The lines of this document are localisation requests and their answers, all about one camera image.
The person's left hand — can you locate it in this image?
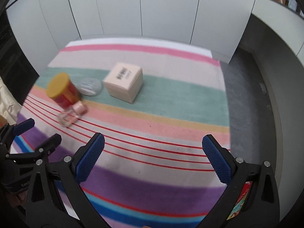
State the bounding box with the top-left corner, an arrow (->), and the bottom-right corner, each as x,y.
6,191 -> 28,207

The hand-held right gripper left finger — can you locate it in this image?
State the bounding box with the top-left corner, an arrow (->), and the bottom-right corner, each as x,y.
26,133 -> 112,228

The black glass panel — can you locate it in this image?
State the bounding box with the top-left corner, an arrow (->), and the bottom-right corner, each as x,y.
0,12 -> 40,95

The striped colourful cloth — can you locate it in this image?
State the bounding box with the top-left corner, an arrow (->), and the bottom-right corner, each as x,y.
9,43 -> 231,228

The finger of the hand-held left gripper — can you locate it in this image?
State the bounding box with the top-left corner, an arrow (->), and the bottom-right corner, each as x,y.
5,133 -> 62,165
0,118 -> 36,149

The red can with yellow lid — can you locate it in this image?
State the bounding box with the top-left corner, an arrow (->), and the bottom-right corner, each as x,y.
46,73 -> 82,108

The cream padded chair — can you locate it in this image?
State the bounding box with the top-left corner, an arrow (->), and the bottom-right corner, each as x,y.
0,77 -> 23,121

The beige square carton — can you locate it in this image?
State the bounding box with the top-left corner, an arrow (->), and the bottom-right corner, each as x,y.
103,62 -> 143,104

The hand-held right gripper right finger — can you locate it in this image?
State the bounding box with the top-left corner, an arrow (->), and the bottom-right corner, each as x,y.
197,134 -> 281,228

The colourful snack packet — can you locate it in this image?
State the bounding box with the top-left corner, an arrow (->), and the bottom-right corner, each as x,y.
227,181 -> 253,220

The pink perfume bottle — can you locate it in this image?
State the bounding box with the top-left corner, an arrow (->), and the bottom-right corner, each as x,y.
58,101 -> 86,127

